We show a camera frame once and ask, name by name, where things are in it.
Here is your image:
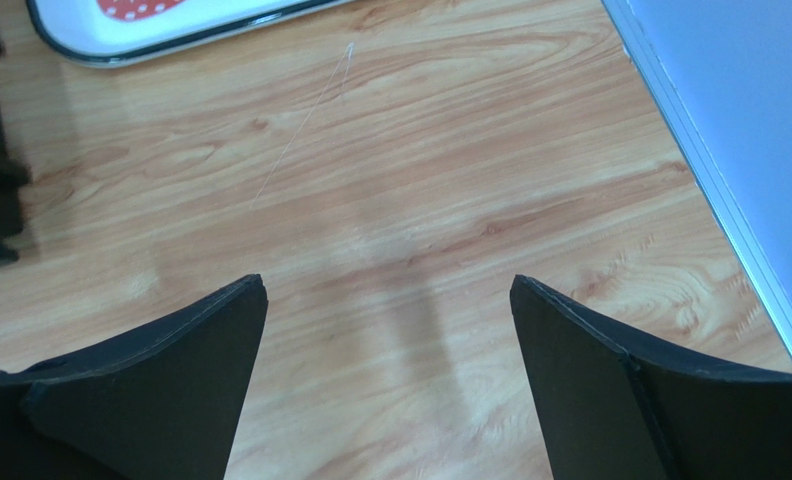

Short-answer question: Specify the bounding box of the strawberry print serving tray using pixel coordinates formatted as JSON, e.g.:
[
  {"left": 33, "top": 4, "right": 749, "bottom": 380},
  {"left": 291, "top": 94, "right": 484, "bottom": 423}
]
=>
[{"left": 26, "top": 0, "right": 341, "bottom": 68}]

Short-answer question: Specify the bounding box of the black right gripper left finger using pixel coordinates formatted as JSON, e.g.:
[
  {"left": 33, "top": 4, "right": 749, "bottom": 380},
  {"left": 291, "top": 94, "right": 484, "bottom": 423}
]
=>
[{"left": 0, "top": 275, "right": 268, "bottom": 479}]

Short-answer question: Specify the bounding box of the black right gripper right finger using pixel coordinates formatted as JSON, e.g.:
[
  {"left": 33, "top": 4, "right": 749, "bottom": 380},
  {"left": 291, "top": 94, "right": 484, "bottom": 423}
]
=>
[{"left": 510, "top": 275, "right": 792, "bottom": 479}]

